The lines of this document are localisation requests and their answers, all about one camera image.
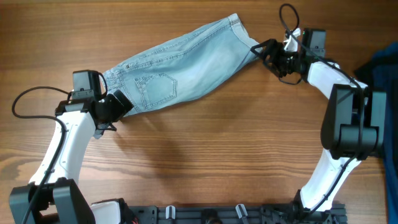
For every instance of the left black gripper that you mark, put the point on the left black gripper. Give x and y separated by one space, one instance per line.
119 111

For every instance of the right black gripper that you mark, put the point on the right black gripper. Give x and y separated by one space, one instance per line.
270 45

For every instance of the light blue denim shorts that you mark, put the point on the light blue denim shorts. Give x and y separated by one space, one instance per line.
185 68

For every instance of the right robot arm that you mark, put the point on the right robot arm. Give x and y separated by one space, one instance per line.
353 124

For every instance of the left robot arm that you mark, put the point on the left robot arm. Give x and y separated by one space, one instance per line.
52 194

